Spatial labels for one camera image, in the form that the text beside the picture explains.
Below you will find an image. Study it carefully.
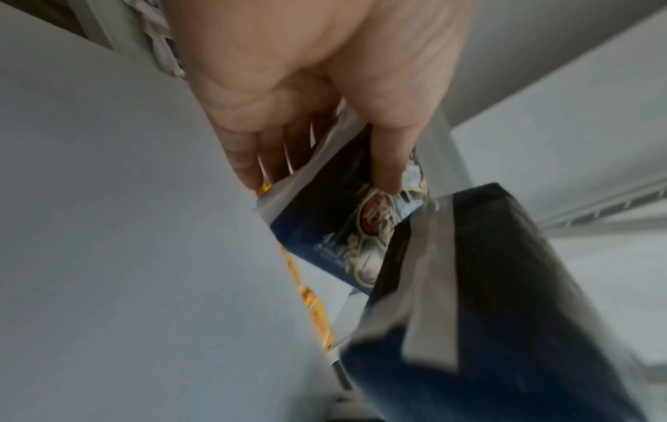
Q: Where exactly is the person's left hand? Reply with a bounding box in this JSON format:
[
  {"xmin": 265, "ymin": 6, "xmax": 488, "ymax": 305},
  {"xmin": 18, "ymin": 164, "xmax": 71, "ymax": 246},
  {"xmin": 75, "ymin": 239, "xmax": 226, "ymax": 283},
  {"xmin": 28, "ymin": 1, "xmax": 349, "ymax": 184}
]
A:
[{"xmin": 166, "ymin": 0, "xmax": 473, "ymax": 195}]

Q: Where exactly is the orange yellow packet edge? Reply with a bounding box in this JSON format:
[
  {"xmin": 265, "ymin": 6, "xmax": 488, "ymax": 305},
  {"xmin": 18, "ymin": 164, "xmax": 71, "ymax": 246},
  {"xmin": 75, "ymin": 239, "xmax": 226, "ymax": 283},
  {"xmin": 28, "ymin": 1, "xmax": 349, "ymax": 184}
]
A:
[{"xmin": 257, "ymin": 181, "xmax": 338, "ymax": 353}]

